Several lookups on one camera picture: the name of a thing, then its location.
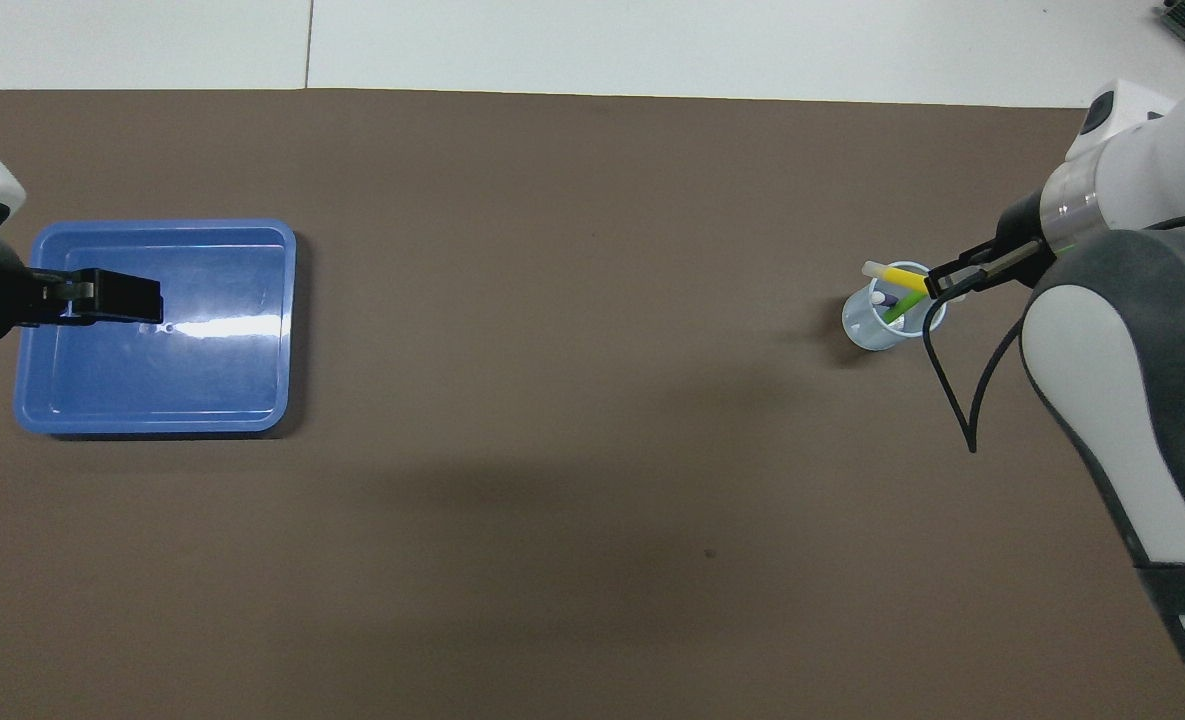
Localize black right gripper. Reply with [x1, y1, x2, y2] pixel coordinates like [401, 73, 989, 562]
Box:
[925, 190, 1061, 301]

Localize yellow pen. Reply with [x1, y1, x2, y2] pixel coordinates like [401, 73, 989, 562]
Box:
[861, 260, 931, 293]

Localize blue plastic tray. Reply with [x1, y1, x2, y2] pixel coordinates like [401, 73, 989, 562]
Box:
[12, 218, 298, 436]

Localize clear plastic cup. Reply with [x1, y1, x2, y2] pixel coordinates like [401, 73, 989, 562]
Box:
[841, 262, 949, 353]

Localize brown table mat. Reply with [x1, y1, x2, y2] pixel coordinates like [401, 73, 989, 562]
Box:
[0, 88, 1185, 720]

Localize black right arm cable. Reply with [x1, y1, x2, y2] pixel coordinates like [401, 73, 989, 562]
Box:
[920, 213, 1185, 456]

